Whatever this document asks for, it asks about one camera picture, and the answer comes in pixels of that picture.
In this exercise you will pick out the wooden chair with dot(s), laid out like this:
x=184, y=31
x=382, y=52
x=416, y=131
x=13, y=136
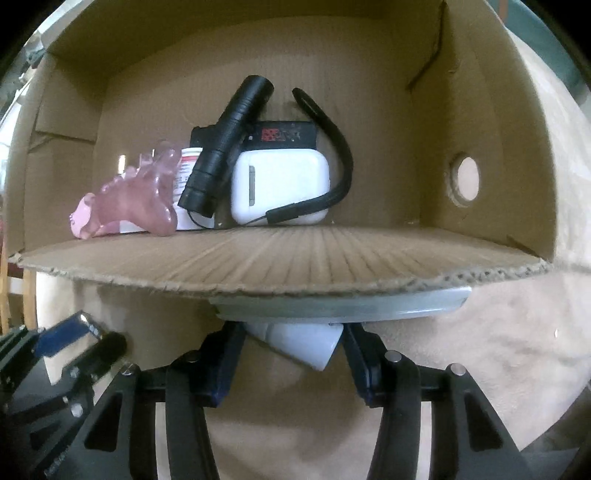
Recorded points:
x=28, y=300

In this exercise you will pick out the beige blanket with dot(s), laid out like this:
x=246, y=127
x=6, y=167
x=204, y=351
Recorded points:
x=531, y=346

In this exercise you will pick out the small black box red print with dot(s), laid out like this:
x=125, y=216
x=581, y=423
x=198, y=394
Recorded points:
x=286, y=134

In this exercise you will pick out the white earbuds case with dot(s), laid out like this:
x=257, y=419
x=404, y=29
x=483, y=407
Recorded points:
x=281, y=184

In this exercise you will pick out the brown cardboard box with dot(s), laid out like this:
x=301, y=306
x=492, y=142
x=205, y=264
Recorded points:
x=415, y=138

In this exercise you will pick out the pink translucent plastic toy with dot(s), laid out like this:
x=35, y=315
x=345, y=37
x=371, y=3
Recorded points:
x=143, y=194

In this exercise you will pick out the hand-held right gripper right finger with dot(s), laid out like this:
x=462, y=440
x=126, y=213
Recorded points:
x=360, y=369

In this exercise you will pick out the white pill bottle red label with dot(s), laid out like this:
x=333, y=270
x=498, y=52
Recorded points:
x=187, y=170

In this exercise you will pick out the grey electronic device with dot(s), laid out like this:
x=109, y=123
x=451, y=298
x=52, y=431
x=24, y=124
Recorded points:
x=341, y=307

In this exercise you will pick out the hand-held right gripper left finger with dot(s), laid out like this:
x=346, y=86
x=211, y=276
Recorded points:
x=221, y=369

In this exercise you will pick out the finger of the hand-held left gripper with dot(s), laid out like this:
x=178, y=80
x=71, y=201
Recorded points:
x=64, y=334
x=99, y=350

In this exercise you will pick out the teal cloth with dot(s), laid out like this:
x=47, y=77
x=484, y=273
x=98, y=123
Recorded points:
x=549, y=41

